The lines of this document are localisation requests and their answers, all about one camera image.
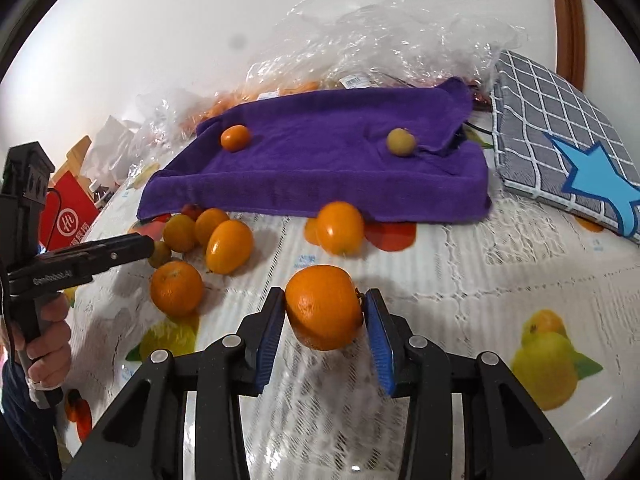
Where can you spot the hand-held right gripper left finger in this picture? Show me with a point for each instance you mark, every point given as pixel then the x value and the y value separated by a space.
pixel 267 340

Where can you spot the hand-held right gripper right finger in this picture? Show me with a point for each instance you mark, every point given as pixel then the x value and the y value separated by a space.
pixel 381 345

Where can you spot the brown wooden door frame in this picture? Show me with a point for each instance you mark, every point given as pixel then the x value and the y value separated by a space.
pixel 567 20

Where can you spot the person's left hand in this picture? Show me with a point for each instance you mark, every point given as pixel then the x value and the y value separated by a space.
pixel 52 350

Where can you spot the clear bag of oranges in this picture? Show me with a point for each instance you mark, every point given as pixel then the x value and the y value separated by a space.
pixel 240 100

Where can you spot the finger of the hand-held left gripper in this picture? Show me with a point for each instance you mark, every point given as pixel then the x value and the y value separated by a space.
pixel 120 252

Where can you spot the small green fruit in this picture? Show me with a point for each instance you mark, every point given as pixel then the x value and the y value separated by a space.
pixel 161 256

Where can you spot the yellow-green round fruit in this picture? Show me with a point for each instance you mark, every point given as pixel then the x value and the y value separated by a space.
pixel 401 142

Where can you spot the grey checked cushion blue star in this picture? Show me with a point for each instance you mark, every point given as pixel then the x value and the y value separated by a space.
pixel 550 125

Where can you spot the large clear plastic bag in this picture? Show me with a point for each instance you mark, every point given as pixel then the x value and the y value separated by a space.
pixel 390 40

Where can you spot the clear bag of red fruit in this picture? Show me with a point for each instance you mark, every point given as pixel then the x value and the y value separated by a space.
pixel 477 92

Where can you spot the person's left forearm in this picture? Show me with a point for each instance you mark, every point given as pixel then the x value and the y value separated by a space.
pixel 20 425

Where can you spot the white plastic bag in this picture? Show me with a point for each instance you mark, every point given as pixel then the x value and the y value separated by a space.
pixel 117 145

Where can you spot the crumpled small clear bag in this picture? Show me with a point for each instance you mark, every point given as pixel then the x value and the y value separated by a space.
pixel 160 115

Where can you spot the red paper bag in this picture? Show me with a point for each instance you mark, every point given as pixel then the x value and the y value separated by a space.
pixel 75 210

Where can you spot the purple towel covered tray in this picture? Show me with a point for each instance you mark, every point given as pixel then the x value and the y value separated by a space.
pixel 320 160

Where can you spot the small red fruit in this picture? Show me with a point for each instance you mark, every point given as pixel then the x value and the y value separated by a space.
pixel 190 211

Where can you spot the fruit print tablecloth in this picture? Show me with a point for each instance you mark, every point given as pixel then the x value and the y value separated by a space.
pixel 475 285

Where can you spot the oval orange citrus fruit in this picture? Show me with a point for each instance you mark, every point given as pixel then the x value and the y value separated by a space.
pixel 235 138
pixel 179 232
pixel 210 225
pixel 229 246
pixel 340 227

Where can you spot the large orange mandarin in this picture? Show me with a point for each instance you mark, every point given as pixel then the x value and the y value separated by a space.
pixel 177 287
pixel 322 307

